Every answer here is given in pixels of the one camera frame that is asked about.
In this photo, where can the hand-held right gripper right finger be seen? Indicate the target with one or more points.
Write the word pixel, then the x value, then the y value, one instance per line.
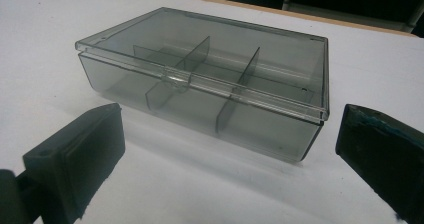
pixel 383 157

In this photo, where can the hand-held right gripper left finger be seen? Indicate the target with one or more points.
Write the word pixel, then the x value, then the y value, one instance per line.
pixel 83 157

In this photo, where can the transparent grey compartment box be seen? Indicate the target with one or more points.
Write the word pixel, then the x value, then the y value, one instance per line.
pixel 206 84

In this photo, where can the white table sheet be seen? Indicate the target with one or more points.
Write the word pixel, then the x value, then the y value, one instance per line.
pixel 186 190

